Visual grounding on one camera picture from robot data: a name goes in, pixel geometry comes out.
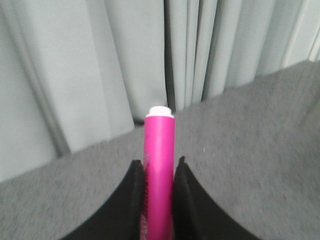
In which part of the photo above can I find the grey curtain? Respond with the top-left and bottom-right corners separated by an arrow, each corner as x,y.
0,0 -> 320,181

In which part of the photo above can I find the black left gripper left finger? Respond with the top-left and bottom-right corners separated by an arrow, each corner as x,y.
63,160 -> 145,240

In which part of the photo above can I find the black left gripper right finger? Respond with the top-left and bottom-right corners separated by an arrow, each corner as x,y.
172,156 -> 258,240

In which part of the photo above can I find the pink marker pen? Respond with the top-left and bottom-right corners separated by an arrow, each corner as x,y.
139,106 -> 175,240

